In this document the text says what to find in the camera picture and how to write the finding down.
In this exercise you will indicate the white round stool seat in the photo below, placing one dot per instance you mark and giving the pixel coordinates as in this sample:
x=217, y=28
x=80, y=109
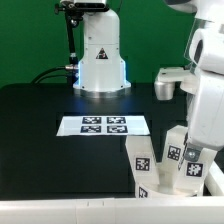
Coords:
x=163, y=190

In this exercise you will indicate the white fiducial marker sheet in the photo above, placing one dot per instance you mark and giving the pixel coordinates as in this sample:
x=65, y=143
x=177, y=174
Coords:
x=102, y=125

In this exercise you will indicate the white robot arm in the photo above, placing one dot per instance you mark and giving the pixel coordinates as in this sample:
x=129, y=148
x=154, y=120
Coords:
x=101, y=70

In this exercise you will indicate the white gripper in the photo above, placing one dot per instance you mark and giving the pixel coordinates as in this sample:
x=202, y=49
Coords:
x=205, y=82

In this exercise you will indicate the white L-shaped fence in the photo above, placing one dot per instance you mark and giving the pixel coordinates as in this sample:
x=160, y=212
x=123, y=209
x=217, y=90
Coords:
x=194, y=210

